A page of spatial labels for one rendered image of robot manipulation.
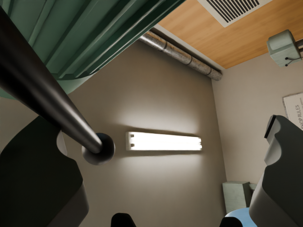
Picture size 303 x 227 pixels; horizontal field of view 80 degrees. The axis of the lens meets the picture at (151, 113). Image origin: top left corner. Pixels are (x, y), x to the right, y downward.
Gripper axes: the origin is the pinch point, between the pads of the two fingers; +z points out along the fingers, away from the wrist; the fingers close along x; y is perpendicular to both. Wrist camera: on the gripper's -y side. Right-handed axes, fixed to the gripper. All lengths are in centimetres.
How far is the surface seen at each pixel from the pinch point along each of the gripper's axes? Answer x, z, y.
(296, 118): 191, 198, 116
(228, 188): 115, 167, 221
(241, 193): 128, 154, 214
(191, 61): 54, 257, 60
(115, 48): -4.2, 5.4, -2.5
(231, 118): 134, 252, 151
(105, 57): -5.2, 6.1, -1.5
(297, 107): 193, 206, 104
